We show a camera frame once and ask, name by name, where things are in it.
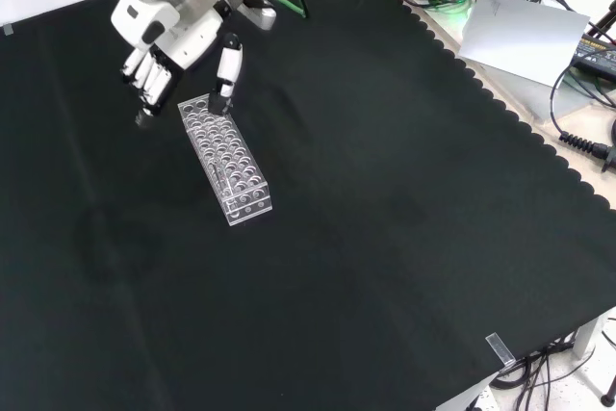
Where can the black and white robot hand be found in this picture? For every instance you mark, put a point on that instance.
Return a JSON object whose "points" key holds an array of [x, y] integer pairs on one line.
{"points": [[187, 40]]}

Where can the clear glass test tube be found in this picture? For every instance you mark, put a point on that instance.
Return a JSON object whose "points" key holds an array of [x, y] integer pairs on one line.
{"points": [[220, 182]]}

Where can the clear plastic test tube rack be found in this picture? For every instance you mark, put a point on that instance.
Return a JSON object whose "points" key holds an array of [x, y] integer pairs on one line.
{"points": [[216, 151]]}

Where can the grey tape piece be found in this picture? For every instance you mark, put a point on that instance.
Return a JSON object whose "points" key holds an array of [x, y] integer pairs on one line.
{"points": [[7, 29]]}

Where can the black bench cloth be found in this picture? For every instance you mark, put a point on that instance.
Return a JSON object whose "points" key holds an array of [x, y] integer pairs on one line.
{"points": [[337, 238]]}

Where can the pale board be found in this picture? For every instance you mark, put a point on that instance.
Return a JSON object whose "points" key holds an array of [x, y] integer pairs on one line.
{"points": [[520, 35]]}

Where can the black power adapter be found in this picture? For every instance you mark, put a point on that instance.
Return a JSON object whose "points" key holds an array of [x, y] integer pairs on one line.
{"points": [[597, 52]]}

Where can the clear plastic cloth clip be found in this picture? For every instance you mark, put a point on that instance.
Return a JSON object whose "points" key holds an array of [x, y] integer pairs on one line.
{"points": [[499, 349]]}

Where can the white bench leg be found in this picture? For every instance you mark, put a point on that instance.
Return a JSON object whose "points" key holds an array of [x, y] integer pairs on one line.
{"points": [[589, 334]]}

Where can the black tripod leg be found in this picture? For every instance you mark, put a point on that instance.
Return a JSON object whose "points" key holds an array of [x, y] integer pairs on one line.
{"points": [[608, 372]]}

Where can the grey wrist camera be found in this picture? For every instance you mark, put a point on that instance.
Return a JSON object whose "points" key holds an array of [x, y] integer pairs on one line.
{"points": [[262, 16]]}

